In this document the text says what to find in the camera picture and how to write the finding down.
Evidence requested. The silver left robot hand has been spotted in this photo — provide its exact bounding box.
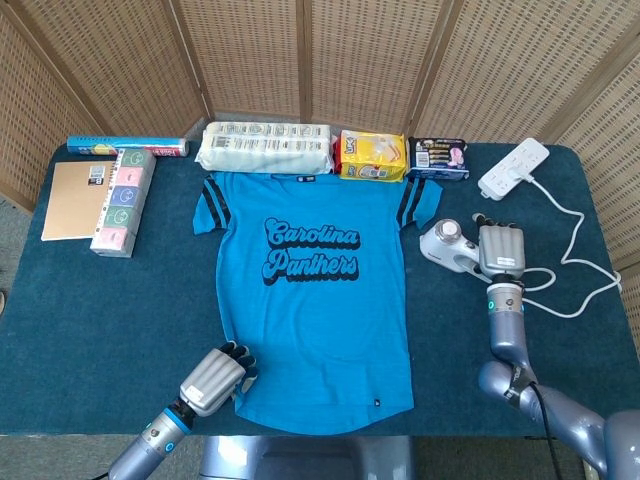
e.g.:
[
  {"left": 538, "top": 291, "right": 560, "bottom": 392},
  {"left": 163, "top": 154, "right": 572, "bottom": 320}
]
[{"left": 178, "top": 340, "right": 259, "bottom": 419}]

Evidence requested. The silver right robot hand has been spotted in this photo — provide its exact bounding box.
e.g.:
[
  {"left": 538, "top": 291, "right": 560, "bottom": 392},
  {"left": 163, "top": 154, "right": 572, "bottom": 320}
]
[{"left": 472, "top": 212, "right": 527, "bottom": 285}]

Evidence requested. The white handheld garment steamer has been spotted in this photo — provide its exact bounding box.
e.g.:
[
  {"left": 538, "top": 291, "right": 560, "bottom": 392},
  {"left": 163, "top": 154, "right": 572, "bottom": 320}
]
[{"left": 418, "top": 218, "right": 485, "bottom": 276}]

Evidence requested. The white power cable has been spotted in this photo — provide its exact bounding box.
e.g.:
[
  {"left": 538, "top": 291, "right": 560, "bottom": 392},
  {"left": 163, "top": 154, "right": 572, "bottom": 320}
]
[{"left": 499, "top": 162, "right": 624, "bottom": 319}]

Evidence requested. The blue Carolina Panthers t-shirt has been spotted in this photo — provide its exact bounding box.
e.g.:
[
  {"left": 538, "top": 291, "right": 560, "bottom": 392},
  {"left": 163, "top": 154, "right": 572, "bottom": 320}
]
[{"left": 192, "top": 171, "right": 444, "bottom": 436}]

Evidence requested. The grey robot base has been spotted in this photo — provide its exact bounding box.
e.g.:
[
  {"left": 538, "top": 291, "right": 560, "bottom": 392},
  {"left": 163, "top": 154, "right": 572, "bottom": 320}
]
[{"left": 199, "top": 434, "right": 416, "bottom": 480}]

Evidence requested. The white power strip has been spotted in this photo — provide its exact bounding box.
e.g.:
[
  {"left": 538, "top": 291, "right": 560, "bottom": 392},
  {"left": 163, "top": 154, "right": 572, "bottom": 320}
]
[{"left": 477, "top": 138, "right": 551, "bottom": 203}]

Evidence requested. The dark blue sanitary pad pack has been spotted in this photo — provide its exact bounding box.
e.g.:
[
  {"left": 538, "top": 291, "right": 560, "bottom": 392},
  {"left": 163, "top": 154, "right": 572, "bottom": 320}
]
[{"left": 405, "top": 135, "right": 471, "bottom": 182}]

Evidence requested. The teal carpet table cover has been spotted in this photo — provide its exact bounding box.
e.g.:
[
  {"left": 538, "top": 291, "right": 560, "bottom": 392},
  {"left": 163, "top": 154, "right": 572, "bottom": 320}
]
[{"left": 0, "top": 142, "right": 640, "bottom": 439}]

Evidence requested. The yellow biscuit pack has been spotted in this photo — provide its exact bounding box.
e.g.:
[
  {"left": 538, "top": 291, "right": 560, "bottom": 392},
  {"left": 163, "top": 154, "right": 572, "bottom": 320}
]
[{"left": 333, "top": 129, "right": 407, "bottom": 184}]

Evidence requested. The pastel pocket tissue pack stack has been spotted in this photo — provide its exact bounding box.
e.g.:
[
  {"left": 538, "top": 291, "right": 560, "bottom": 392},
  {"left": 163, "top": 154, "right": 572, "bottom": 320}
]
[{"left": 89, "top": 147, "right": 157, "bottom": 259}]

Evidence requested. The brown notebook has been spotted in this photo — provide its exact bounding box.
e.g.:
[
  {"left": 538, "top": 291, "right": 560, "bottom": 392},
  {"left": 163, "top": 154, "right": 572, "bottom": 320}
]
[{"left": 40, "top": 160, "right": 117, "bottom": 242}]

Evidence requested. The white tissue paper pack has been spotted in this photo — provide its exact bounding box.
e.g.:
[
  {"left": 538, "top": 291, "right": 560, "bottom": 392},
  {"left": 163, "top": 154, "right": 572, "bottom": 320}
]
[{"left": 193, "top": 121, "right": 335, "bottom": 176}]

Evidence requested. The blue plastic wrap roll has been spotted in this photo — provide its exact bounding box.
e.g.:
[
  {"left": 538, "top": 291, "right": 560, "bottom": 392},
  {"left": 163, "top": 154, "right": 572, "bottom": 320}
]
[{"left": 66, "top": 134, "right": 190, "bottom": 158}]

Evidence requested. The wooden rattan folding screen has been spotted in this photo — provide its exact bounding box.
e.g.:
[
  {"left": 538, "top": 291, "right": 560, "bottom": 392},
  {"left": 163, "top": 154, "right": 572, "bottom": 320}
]
[{"left": 0, "top": 0, "right": 640, "bottom": 274}]

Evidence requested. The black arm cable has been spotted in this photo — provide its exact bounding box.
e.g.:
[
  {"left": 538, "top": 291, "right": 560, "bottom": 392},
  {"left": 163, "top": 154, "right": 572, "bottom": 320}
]
[{"left": 502, "top": 367, "right": 561, "bottom": 480}]

